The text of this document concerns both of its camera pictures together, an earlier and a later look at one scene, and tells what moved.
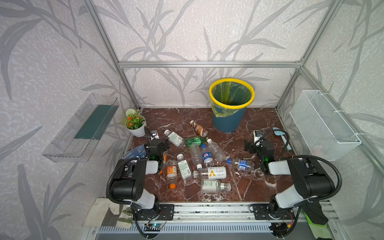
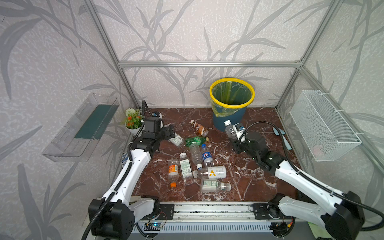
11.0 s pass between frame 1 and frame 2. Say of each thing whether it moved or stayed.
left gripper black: moved
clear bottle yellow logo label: stayed
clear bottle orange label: stayed
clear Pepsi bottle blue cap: stayed
